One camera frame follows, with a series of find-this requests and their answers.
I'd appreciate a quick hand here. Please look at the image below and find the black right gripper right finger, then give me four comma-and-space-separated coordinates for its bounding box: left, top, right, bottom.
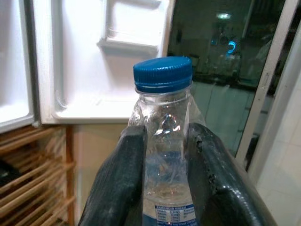
187, 121, 271, 226

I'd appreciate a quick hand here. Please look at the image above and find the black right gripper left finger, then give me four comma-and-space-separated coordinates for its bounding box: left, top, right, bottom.
78, 124, 148, 226

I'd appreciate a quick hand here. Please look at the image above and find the clear bottle with blue cap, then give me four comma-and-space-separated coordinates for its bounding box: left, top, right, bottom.
128, 56, 208, 226

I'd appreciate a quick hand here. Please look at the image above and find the white counter cabinet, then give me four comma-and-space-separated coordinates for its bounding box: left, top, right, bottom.
65, 122, 133, 226

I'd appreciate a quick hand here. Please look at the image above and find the wooden slatted shoe rack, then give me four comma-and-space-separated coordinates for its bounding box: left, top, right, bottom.
0, 124, 76, 226

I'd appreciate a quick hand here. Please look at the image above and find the black shoe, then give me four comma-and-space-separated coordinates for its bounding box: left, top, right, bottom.
0, 159, 22, 187

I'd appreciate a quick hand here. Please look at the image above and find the glass sliding door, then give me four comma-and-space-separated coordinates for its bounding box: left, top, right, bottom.
165, 0, 301, 173

